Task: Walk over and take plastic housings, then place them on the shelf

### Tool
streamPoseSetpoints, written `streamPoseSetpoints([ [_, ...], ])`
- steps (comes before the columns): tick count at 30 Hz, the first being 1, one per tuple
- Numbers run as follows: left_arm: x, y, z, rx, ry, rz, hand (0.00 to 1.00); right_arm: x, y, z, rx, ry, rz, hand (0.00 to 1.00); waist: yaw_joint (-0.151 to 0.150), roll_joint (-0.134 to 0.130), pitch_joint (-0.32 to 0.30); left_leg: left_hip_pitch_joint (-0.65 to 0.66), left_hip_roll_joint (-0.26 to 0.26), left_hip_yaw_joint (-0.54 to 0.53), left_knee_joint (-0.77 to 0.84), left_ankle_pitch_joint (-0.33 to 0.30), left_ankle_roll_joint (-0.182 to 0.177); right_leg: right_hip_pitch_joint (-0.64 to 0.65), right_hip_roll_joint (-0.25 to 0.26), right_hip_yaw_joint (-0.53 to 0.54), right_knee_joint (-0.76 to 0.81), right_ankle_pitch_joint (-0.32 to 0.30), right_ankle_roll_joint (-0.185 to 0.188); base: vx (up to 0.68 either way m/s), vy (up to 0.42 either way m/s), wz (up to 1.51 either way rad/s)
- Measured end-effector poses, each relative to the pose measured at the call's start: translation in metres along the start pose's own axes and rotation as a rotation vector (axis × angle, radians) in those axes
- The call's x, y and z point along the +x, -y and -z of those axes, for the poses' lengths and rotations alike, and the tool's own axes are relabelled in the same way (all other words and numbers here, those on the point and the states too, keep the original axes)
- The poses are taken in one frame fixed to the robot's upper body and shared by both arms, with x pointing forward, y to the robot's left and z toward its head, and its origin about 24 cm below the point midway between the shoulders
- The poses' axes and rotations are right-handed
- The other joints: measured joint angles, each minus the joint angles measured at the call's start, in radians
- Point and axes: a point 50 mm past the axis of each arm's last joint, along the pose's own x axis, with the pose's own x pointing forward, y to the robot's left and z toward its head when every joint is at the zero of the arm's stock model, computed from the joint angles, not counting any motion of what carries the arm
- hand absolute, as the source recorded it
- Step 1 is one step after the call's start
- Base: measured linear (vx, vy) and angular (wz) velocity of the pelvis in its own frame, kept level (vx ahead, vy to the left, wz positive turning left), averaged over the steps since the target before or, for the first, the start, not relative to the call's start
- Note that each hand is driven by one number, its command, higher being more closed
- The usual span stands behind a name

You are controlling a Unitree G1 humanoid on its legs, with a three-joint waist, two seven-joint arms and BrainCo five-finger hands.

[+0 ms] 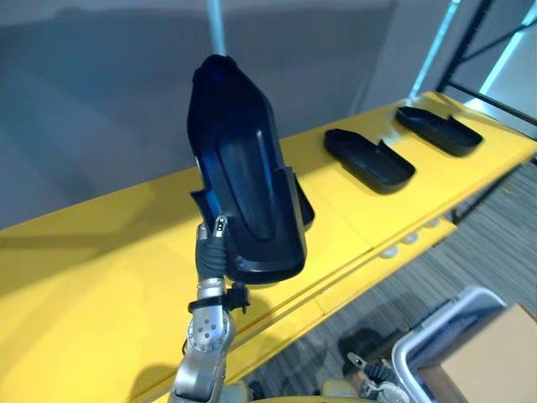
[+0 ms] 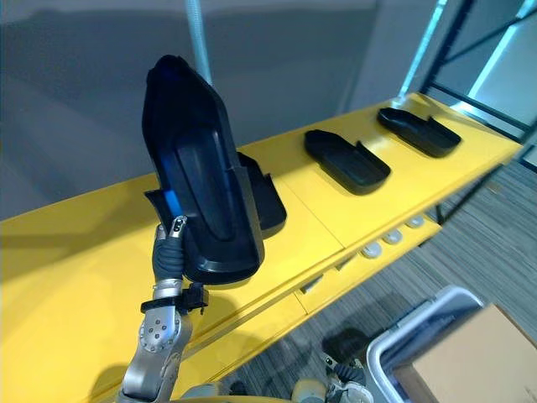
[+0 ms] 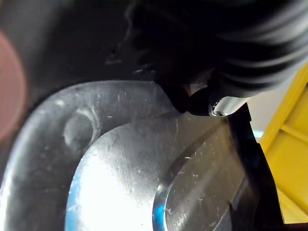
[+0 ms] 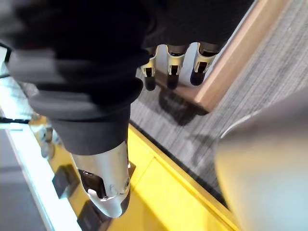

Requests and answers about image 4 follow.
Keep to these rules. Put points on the brown wooden frame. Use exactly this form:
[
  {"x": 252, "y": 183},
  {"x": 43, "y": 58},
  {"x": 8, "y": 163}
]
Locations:
[{"x": 228, "y": 67}]

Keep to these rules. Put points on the right robot hand black cloth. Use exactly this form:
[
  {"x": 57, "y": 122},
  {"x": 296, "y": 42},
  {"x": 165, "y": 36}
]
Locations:
[{"x": 91, "y": 60}]

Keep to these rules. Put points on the black plastic housing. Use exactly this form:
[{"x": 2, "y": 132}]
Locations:
[
  {"x": 90, "y": 219},
  {"x": 63, "y": 180}
]

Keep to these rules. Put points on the grey metal part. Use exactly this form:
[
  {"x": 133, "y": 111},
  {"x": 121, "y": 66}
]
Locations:
[{"x": 47, "y": 144}]

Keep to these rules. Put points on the silver robot leg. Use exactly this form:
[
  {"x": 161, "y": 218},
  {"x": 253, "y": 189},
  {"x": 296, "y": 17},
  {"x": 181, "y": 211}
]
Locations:
[{"x": 264, "y": 168}]

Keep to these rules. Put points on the white shelf rail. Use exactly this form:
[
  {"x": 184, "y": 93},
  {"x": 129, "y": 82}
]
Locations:
[{"x": 33, "y": 168}]

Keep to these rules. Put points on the yellow metal shelf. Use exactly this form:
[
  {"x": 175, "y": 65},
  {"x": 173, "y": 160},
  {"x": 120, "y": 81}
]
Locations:
[{"x": 168, "y": 197}]

